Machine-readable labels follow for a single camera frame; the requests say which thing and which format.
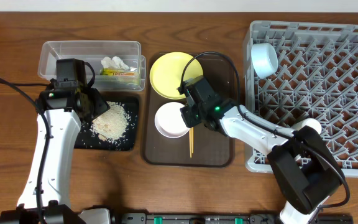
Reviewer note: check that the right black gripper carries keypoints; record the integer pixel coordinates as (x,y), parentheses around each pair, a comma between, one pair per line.
(186,113)

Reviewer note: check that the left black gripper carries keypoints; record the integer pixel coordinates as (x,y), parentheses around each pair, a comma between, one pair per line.
(95,104)

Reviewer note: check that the wooden chopstick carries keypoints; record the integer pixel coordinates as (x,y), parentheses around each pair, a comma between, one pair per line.
(191,133)
(189,141)

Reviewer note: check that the white bowl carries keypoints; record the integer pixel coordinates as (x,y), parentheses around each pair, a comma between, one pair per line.
(169,122)

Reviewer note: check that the pile of rice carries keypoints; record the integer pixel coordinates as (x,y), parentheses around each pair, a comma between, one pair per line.
(112,125)

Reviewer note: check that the green orange snack wrapper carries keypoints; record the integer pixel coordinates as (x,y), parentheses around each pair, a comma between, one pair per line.
(116,73)

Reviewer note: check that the white tissue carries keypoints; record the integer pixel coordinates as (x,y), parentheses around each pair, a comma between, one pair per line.
(116,63)

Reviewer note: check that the yellow plate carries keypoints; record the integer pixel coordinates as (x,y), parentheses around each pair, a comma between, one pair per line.
(166,72)

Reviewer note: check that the light blue bowl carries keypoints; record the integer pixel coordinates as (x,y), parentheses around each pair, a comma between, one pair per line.
(264,60)

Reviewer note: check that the white cup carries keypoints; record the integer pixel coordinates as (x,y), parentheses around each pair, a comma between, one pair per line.
(311,122)

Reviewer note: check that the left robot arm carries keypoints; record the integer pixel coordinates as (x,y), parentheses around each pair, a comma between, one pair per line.
(46,196)

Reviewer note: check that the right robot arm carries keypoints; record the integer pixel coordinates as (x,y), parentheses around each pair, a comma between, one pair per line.
(303,166)

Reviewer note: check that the black waste tray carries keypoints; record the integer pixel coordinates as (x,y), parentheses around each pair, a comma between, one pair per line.
(87,140)

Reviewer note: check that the grey dishwasher rack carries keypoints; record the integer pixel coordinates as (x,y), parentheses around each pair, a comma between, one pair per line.
(317,77)

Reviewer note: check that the dark brown serving tray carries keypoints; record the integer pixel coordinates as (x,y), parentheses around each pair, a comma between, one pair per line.
(211,149)

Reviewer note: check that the clear plastic bin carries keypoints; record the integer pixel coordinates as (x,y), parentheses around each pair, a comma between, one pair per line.
(93,51)

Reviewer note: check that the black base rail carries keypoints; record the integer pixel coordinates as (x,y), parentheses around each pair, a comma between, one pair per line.
(142,218)

